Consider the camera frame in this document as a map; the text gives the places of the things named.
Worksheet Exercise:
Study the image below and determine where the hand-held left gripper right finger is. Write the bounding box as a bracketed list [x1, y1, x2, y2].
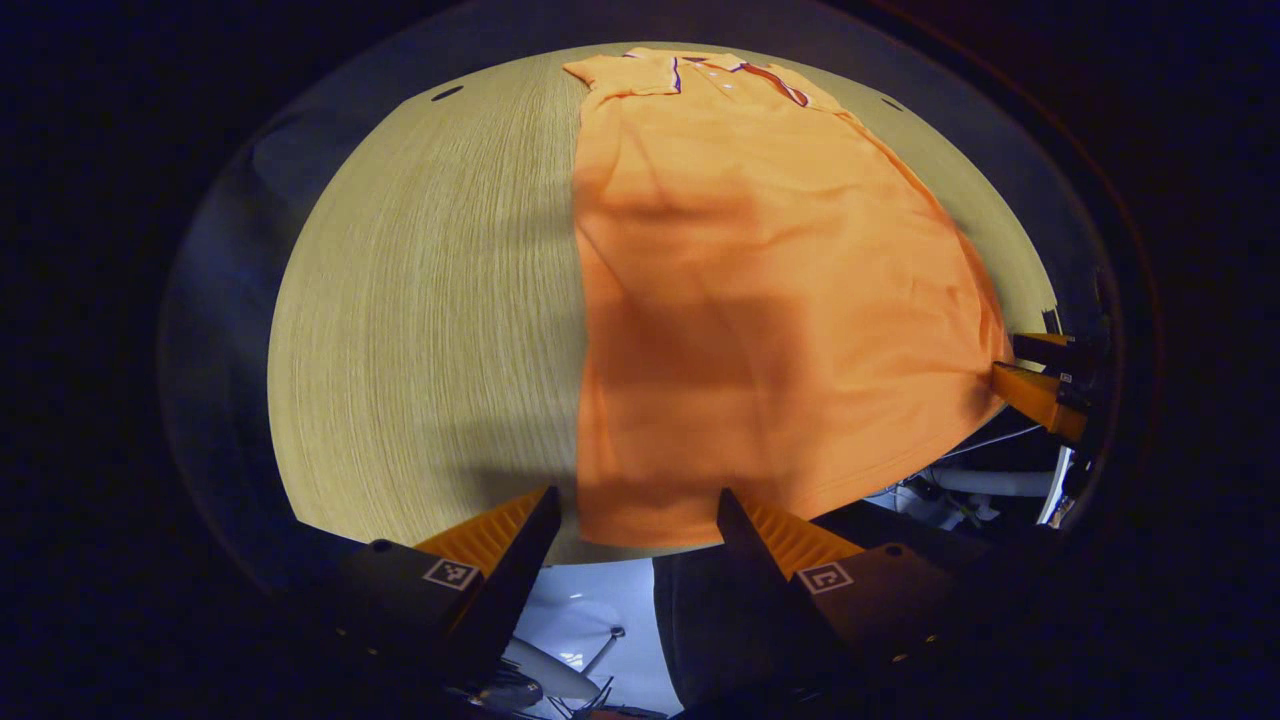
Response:
[716, 488, 961, 691]

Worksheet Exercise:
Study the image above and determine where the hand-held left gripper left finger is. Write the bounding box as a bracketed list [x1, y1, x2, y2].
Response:
[335, 486, 563, 691]

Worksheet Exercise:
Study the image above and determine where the orange T-shirt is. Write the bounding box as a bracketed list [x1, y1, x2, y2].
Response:
[562, 46, 1014, 549]

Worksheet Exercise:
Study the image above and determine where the dark cloth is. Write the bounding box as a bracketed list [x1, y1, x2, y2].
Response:
[652, 498, 1011, 713]

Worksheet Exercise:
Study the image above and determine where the metal chair base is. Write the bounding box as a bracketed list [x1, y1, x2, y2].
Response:
[500, 625, 626, 716]

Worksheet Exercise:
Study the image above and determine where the white tube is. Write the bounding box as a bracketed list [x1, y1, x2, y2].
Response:
[925, 467, 1056, 498]

